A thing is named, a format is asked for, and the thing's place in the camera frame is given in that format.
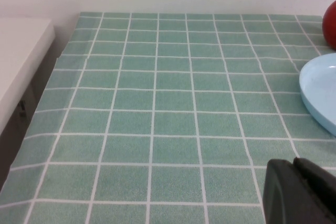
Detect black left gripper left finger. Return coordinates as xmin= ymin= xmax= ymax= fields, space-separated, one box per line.
xmin=263 ymin=158 xmax=332 ymax=224

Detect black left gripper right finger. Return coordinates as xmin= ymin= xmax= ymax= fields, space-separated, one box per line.
xmin=293 ymin=157 xmax=336 ymax=224

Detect light blue plastic plate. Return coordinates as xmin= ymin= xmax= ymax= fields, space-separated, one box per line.
xmin=299 ymin=52 xmax=336 ymax=137

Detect green white checked tablecloth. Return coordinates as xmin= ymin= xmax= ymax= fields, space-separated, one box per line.
xmin=0 ymin=12 xmax=336 ymax=224

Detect red apple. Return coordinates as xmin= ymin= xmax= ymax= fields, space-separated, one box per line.
xmin=321 ymin=0 xmax=336 ymax=50

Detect white side table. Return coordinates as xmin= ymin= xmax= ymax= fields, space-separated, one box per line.
xmin=0 ymin=16 xmax=62 ymax=183

